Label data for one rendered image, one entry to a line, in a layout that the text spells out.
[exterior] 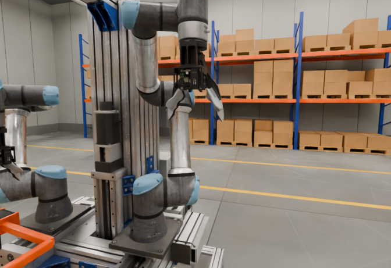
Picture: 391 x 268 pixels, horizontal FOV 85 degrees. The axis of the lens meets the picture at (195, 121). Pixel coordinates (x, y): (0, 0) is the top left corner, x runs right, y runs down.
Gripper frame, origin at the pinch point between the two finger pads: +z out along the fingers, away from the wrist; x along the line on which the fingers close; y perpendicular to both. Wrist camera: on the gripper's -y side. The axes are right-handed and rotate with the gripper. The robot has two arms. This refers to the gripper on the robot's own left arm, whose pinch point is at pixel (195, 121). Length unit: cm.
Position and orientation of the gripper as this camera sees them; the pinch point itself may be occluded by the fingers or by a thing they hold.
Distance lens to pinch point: 58.1
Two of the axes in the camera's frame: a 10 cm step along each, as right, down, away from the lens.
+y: -2.7, 1.0, -9.6
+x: 9.6, 0.3, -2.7
